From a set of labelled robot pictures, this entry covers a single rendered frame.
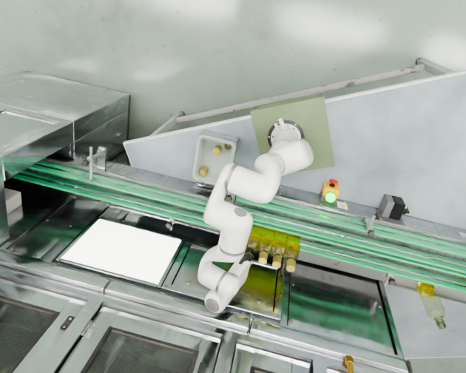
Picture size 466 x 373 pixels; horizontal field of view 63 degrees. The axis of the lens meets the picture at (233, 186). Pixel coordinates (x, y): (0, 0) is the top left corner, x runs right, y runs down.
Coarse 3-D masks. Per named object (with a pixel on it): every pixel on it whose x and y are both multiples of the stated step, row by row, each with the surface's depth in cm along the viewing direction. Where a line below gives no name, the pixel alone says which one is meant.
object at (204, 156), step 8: (200, 136) 167; (208, 136) 166; (200, 144) 171; (208, 144) 175; (216, 144) 175; (232, 144) 166; (200, 152) 174; (208, 152) 177; (224, 152) 176; (232, 152) 167; (200, 160) 178; (208, 160) 179; (216, 160) 178; (224, 160) 177; (232, 160) 169; (200, 168) 181; (208, 168) 180; (216, 168) 180; (200, 176) 178; (208, 176) 179; (216, 176) 180
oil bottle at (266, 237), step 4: (264, 228) 166; (268, 228) 167; (264, 232) 163; (268, 232) 164; (272, 232) 164; (260, 236) 161; (264, 236) 161; (268, 236) 161; (272, 236) 162; (260, 240) 158; (264, 240) 158; (268, 240) 159; (272, 240) 160; (260, 244) 156; (264, 244) 156; (268, 244) 156; (260, 248) 156; (264, 248) 155; (268, 248) 155; (268, 252) 156
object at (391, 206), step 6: (384, 198) 171; (390, 198) 168; (396, 198) 169; (384, 204) 169; (390, 204) 165; (396, 204) 165; (402, 204) 165; (384, 210) 167; (390, 210) 166; (396, 210) 166; (402, 210) 165; (384, 216) 168; (390, 216) 168; (396, 216) 167
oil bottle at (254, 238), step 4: (252, 224) 167; (252, 228) 165; (256, 228) 165; (260, 228) 166; (252, 232) 162; (256, 232) 162; (260, 232) 164; (252, 236) 159; (256, 236) 160; (248, 240) 157; (252, 240) 157; (256, 240) 157; (248, 244) 156; (252, 244) 156; (256, 244) 156; (256, 248) 157
